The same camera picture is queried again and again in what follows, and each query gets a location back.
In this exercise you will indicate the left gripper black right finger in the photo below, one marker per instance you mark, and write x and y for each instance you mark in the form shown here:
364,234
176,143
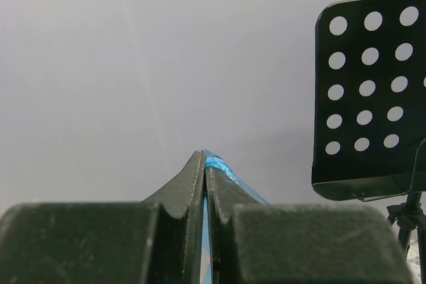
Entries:
251,242

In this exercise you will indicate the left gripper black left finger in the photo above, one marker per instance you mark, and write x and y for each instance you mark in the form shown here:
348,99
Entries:
157,240

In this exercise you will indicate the blue trash bag roll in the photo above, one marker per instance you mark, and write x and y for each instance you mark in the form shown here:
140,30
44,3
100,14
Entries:
215,161

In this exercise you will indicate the black music stand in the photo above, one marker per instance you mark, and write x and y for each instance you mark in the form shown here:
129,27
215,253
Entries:
369,129

